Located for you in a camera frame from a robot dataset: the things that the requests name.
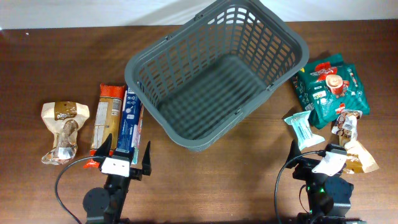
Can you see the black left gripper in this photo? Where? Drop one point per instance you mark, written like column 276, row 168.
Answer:
column 137, row 173

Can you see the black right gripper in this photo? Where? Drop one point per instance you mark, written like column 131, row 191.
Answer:
column 306, row 166

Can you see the blue tissue pack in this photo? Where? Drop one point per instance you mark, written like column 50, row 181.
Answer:
column 131, row 125

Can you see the orange biscuit packet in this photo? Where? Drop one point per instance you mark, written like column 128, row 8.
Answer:
column 108, row 116

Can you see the beige chocolate snack pouch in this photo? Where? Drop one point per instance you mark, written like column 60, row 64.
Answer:
column 359, row 159

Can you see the beige brown snack pouch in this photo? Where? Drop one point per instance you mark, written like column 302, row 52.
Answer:
column 63, row 119

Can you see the green coffee sachet bag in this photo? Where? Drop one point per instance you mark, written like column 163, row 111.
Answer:
column 328, row 86

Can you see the grey plastic basket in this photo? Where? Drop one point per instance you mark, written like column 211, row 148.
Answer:
column 203, row 79

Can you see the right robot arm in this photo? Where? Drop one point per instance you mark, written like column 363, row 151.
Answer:
column 328, row 196

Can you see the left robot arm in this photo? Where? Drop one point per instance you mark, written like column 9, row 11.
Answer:
column 105, row 204

